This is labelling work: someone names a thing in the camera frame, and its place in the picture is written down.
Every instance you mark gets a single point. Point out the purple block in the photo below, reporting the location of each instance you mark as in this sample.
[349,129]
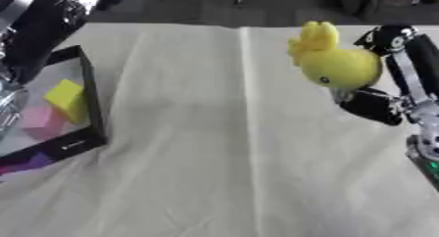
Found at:
[23,164]

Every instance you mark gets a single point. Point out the yellow block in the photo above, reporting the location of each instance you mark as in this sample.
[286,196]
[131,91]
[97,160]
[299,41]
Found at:
[69,100]

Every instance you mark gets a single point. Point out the pink block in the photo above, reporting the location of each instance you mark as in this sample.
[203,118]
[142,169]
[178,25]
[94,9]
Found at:
[40,122]

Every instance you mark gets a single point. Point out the yellow plush duck toy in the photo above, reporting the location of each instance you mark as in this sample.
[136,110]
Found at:
[340,64]

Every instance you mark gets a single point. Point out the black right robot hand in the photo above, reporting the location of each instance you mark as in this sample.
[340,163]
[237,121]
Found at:
[374,107]

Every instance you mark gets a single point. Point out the black box with white inside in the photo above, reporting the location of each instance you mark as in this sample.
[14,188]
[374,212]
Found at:
[74,143]

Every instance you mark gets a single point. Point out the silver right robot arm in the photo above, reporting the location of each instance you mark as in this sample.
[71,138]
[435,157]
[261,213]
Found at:
[427,149]

